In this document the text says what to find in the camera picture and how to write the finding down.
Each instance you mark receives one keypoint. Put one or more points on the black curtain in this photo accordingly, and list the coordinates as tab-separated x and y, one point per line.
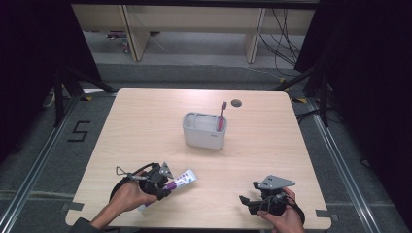
372	81
35	64

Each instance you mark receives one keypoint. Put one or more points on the metal floor rail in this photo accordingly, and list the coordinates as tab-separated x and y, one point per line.
343	168
35	165

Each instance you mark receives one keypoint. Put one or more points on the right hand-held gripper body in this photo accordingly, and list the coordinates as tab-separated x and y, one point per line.
273	191

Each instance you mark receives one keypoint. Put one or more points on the black metal stand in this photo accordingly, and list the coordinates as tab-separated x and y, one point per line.
64	93
319	93

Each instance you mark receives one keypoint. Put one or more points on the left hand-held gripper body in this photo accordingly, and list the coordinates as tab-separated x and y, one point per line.
154	181

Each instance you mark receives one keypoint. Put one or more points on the person's right hand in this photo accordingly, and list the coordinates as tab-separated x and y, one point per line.
285	218

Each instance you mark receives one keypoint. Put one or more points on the grey toothbrush holder box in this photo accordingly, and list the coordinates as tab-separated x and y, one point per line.
204	131

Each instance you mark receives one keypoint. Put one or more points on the light wooden desk frame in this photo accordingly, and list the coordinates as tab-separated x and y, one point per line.
194	19

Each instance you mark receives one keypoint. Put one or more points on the white and purple toothpaste tube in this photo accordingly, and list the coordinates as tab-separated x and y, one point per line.
181	180

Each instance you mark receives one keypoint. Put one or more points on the maroon toothbrush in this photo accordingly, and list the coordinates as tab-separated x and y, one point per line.
221	119

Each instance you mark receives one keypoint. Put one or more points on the person's left hand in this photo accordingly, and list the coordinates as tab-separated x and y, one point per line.
129	195

